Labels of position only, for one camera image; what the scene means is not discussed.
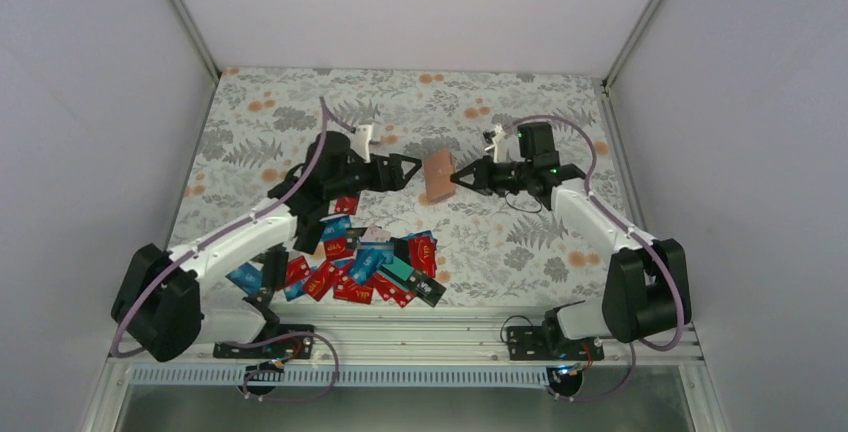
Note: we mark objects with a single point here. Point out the black card left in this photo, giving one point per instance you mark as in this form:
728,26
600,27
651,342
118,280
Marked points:
308,236

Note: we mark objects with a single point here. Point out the red vip card right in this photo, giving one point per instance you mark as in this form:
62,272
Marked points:
422,251

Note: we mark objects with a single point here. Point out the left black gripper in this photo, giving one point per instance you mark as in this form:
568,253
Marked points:
394,181

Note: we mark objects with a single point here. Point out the white pink card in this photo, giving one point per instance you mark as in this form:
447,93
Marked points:
375,234

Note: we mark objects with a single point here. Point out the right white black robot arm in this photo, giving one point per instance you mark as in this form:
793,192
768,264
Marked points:
646,294

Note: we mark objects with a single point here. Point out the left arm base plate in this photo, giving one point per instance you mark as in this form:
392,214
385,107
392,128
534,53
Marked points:
261,348

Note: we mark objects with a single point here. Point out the teal card with black stripe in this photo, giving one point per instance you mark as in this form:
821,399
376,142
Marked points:
397,271

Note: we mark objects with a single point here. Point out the black vip logo card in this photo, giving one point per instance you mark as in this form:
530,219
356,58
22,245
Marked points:
425,287

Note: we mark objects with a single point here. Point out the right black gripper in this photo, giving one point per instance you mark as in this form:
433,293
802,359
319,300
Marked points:
483,179

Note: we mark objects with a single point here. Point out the aluminium rail frame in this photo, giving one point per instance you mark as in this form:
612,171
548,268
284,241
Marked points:
414,369

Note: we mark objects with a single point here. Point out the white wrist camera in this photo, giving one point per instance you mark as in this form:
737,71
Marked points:
360,141
495,146

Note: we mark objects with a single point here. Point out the floral patterned table mat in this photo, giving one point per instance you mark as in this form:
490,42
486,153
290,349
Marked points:
490,251

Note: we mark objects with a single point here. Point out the red vip card upper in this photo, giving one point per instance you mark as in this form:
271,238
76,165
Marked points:
339,248

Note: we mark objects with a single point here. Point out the lone red card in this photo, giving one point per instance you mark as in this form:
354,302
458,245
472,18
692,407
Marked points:
347,205

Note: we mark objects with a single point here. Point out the red vip card bottom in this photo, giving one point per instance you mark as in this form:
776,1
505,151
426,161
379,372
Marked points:
353,293

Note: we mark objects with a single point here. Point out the blue card far left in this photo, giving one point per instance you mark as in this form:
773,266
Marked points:
247,278

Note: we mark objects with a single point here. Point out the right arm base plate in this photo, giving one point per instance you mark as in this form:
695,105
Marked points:
531,343

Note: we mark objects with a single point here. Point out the red vip card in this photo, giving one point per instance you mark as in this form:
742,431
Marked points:
422,251
353,293
339,248

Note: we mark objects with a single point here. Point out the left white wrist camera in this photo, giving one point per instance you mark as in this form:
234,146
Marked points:
360,141

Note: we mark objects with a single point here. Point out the blue diamond card centre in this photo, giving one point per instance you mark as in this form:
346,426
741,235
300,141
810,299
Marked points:
369,257

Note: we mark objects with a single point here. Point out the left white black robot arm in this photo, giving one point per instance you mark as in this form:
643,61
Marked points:
160,302

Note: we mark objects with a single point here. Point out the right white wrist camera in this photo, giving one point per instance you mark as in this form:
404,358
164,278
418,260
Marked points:
495,146

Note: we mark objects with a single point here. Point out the red card lower left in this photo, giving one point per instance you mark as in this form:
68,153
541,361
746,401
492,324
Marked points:
321,281

